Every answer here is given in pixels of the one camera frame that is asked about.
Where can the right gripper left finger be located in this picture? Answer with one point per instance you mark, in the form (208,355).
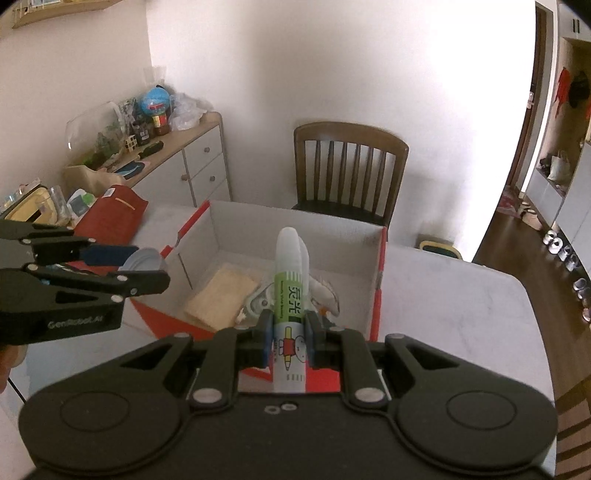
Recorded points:
(220,360)

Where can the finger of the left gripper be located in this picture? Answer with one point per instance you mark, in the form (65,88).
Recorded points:
(58,250)
(47,280)

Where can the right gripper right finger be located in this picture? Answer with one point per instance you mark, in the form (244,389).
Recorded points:
(347,352)

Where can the yellow sponge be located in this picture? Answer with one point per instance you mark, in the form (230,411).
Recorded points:
(217,305)

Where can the white green glue tube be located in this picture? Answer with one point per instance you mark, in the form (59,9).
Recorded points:
(289,345)

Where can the white plastic bag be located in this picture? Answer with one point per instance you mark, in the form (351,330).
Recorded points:
(320,296)

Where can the left hand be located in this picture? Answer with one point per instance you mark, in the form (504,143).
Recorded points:
(10,357)

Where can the red cardboard box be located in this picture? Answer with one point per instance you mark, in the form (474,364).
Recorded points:
(347,253)

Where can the glass dome terrarium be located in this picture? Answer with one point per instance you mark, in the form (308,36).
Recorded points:
(96,138)

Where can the white sideboard cabinet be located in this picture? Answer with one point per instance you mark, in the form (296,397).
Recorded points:
(190,168)

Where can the blue globe ornament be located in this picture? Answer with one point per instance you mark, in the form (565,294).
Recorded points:
(155,104)

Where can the brown wooden chair far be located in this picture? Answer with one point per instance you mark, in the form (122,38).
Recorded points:
(349,170)

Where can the clear plastic bag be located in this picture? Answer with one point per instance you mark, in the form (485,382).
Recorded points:
(186,111)

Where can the white tote bag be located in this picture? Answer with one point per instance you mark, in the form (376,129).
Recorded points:
(559,167)

